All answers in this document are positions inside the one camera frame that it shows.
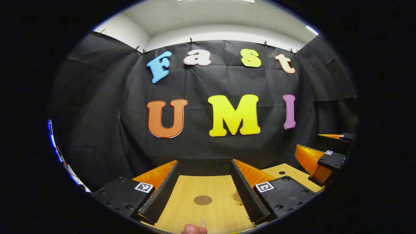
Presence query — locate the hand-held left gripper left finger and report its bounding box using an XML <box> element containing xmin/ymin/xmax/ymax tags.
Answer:
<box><xmin>90</xmin><ymin>160</ymin><xmax>180</xmax><ymax>225</ymax></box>

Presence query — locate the row of black cloth clips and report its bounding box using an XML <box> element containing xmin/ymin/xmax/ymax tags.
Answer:
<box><xmin>97</xmin><ymin>29</ymin><xmax>298</xmax><ymax>55</ymax></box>

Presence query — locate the white side table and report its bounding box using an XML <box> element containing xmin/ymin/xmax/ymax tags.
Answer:
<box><xmin>63</xmin><ymin>162</ymin><xmax>91</xmax><ymax>193</ymax></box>

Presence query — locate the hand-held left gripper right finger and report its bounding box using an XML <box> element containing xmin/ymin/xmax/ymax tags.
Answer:
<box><xmin>231</xmin><ymin>159</ymin><xmax>319</xmax><ymax>227</ymax></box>

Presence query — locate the light wooden desktop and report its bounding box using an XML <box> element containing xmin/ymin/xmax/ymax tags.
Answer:
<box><xmin>140</xmin><ymin>163</ymin><xmax>325</xmax><ymax>234</ymax></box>

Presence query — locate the black backdrop cloth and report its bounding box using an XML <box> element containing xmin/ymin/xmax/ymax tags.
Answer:
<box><xmin>49</xmin><ymin>31</ymin><xmax>358</xmax><ymax>192</ymax></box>

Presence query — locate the computer monitor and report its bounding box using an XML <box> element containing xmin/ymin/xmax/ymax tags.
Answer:
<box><xmin>47</xmin><ymin>120</ymin><xmax>63</xmax><ymax>163</ymax></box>

